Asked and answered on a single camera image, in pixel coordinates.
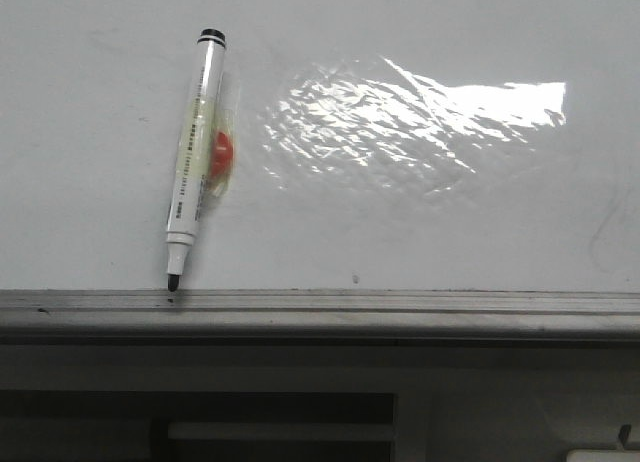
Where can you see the white box bottom right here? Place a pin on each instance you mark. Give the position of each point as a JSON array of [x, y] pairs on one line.
[[597, 455]]

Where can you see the white whiteboard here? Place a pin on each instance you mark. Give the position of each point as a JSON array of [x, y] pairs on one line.
[[380, 144]]

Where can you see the white whiteboard marker pen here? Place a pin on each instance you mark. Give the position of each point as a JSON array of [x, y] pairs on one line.
[[193, 158]]

